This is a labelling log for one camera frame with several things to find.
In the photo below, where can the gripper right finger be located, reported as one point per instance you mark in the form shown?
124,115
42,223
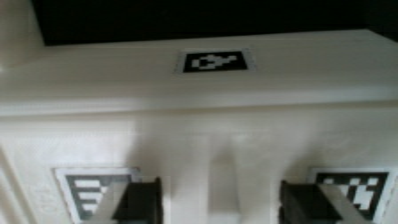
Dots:
312,205

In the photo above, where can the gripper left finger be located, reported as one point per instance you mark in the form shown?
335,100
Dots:
140,206

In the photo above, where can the small white door panel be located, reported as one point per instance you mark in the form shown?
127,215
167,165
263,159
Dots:
222,153

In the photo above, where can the white cabinet body box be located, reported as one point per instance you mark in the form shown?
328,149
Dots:
115,56

